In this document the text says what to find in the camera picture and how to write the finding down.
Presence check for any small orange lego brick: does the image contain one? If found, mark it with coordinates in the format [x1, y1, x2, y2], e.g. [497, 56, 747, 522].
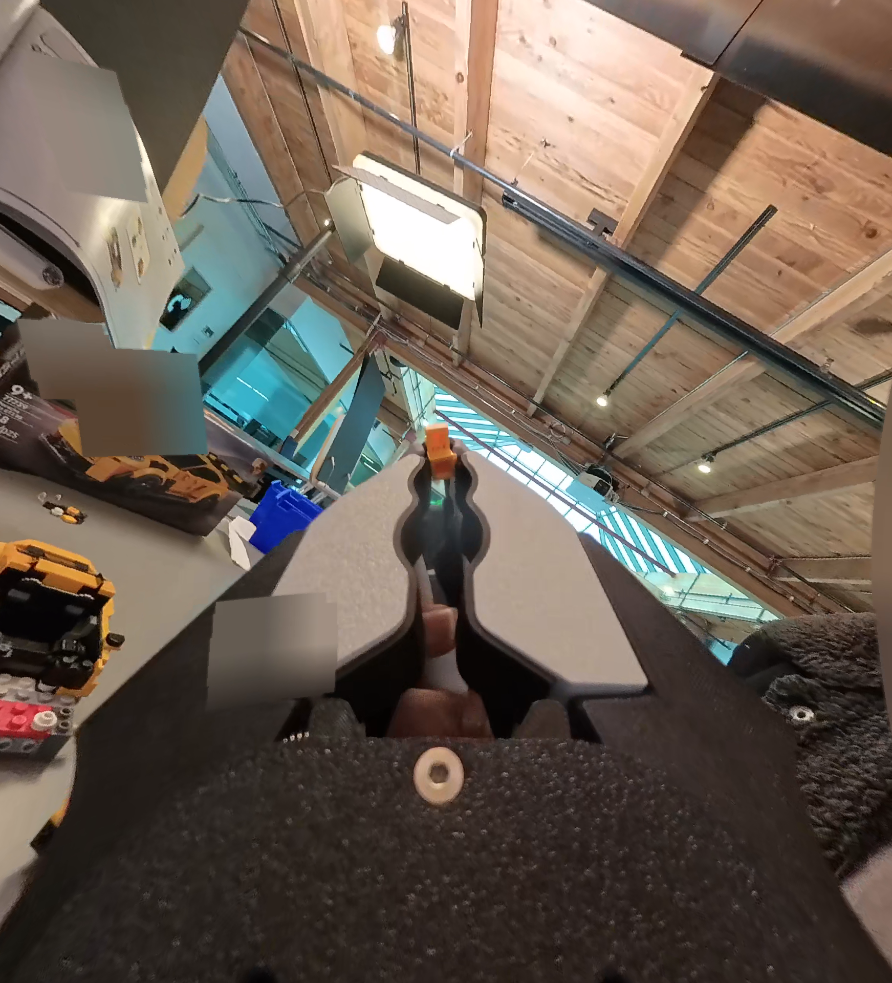
[423, 424, 456, 478]

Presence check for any white paper scrap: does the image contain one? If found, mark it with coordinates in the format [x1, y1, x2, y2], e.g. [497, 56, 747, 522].
[226, 515, 260, 570]

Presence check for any beige sweatshirt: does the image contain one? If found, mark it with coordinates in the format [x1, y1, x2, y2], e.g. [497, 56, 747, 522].
[837, 822, 892, 983]

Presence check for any wall sign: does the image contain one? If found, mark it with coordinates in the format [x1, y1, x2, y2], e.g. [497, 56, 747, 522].
[157, 266, 213, 333]

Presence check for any black lego set box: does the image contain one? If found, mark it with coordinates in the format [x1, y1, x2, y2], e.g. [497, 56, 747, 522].
[0, 321, 260, 536]

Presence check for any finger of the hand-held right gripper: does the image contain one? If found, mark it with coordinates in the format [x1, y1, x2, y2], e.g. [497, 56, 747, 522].
[414, 554, 447, 609]

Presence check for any blue plastic bin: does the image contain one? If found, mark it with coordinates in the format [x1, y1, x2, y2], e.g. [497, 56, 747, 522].
[249, 479, 324, 554]

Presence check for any small orange black lego assembly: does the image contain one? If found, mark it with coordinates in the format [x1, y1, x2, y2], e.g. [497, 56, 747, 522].
[36, 490, 88, 525]

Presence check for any grey divider panel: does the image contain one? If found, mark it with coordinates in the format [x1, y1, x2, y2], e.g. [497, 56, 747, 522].
[314, 352, 387, 494]

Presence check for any person's right hand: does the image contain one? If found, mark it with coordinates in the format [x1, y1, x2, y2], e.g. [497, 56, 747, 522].
[388, 605, 494, 740]

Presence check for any orange lego car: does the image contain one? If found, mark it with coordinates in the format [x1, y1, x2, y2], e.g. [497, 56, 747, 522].
[0, 540, 126, 759]

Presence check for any ceiling light panel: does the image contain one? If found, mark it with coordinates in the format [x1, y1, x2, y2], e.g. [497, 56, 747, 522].
[324, 151, 488, 329]

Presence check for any white instruction booklet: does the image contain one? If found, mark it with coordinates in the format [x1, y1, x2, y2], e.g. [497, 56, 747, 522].
[0, 8, 187, 349]

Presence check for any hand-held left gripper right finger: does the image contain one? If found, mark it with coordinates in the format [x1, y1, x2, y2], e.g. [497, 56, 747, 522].
[455, 452, 650, 732]

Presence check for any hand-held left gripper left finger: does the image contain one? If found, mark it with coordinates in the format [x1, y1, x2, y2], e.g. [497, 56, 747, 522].
[277, 453, 421, 732]

